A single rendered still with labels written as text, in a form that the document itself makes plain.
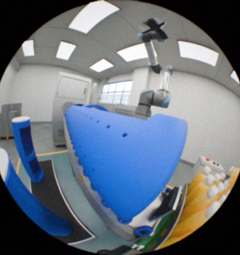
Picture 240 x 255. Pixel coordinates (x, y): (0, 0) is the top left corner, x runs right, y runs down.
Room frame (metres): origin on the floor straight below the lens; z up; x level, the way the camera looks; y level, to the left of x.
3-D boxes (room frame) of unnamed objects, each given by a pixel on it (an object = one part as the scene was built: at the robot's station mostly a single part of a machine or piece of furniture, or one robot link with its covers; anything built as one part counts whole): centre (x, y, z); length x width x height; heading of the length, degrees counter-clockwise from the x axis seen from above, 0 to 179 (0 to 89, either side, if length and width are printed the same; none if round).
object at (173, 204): (0.07, -0.18, 0.99); 0.10 x 0.02 x 0.12; 135
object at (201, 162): (0.13, -0.54, 1.05); 0.20 x 0.10 x 0.10; 45
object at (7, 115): (0.38, 3.96, 0.59); 1.20 x 0.80 x 1.19; 142
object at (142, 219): (0.82, 0.56, 0.79); 2.17 x 0.29 x 0.34; 45
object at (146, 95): (0.63, -0.18, 1.39); 0.13 x 0.12 x 0.14; 60
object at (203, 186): (0.05, -0.33, 0.99); 0.07 x 0.07 x 0.19
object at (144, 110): (0.63, -0.17, 1.27); 0.15 x 0.15 x 0.10
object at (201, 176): (0.10, -0.39, 0.99); 0.07 x 0.07 x 0.19
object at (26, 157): (0.29, 1.10, 0.59); 0.28 x 0.28 x 0.88
